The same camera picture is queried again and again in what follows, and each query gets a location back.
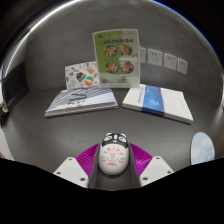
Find white book with blue band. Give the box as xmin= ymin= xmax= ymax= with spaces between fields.
xmin=121 ymin=83 xmax=194 ymax=125

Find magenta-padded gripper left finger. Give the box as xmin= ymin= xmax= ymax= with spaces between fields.
xmin=52 ymin=142 xmax=101 ymax=189

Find grey striped cover book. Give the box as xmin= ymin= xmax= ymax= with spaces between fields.
xmin=44 ymin=87 xmax=119 ymax=118

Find white card with colourful stickers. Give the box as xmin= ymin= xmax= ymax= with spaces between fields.
xmin=64 ymin=60 xmax=101 ymax=90

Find white panda print computer mouse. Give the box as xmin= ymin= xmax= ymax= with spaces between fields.
xmin=97 ymin=132 xmax=130 ymax=176

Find acrylic stand with green menu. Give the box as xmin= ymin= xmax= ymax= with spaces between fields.
xmin=92 ymin=28 xmax=142 ymax=89

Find round sky print mouse pad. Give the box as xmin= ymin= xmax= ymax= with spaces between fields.
xmin=190 ymin=131 xmax=216 ymax=166

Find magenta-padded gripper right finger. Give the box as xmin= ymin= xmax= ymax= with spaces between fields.
xmin=128 ymin=142 xmax=175 ymax=188

